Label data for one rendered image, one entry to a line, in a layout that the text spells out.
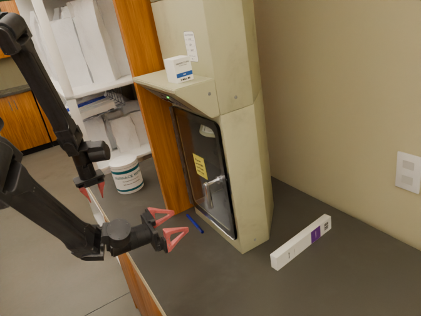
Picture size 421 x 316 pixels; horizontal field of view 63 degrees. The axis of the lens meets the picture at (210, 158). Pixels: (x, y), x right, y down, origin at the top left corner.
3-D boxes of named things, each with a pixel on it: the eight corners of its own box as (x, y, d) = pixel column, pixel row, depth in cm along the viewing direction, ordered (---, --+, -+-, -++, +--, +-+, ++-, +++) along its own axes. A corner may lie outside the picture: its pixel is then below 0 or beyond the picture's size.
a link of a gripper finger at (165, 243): (179, 210, 96) (148, 221, 92) (190, 223, 90) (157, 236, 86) (181, 229, 99) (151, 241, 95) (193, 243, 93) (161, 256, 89)
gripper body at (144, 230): (146, 211, 97) (121, 220, 94) (159, 230, 88) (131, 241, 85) (150, 230, 99) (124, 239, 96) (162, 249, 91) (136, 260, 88)
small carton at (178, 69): (183, 77, 93) (179, 55, 91) (193, 79, 89) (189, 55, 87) (168, 82, 91) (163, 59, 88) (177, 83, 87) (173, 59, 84)
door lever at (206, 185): (224, 204, 105) (220, 200, 107) (220, 177, 101) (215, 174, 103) (210, 211, 103) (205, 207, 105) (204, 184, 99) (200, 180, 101)
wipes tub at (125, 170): (138, 178, 173) (131, 151, 167) (148, 187, 162) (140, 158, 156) (114, 187, 168) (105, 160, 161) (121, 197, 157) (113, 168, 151)
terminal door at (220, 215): (193, 203, 133) (171, 105, 116) (237, 241, 108) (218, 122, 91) (192, 204, 132) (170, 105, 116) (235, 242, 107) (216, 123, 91)
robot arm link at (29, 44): (4, 15, 93) (-14, 31, 84) (24, 12, 92) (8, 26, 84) (71, 138, 121) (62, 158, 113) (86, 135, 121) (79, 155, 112)
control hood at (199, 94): (170, 98, 116) (164, 69, 112) (220, 115, 90) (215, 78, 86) (139, 108, 112) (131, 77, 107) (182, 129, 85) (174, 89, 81)
